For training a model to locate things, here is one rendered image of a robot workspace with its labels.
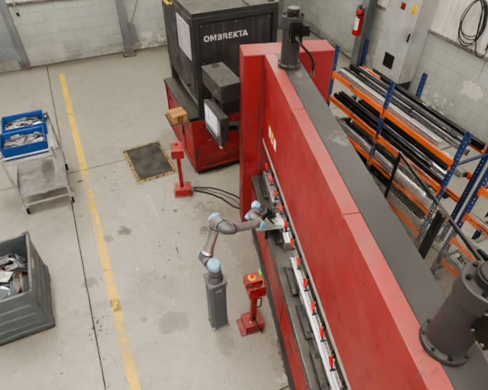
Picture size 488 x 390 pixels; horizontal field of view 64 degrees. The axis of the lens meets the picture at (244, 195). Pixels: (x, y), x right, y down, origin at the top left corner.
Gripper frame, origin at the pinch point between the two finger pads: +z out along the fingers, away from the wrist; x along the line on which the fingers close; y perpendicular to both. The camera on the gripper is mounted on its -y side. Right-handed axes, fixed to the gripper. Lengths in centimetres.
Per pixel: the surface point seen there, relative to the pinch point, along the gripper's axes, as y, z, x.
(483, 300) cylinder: 120, -123, -194
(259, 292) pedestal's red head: -37, 2, -58
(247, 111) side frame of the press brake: 36, -63, 86
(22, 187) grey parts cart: -268, -139, 172
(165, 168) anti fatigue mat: -151, 3, 222
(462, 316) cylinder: 112, -114, -192
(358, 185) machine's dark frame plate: 99, -86, -94
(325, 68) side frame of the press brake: 119, -45, 86
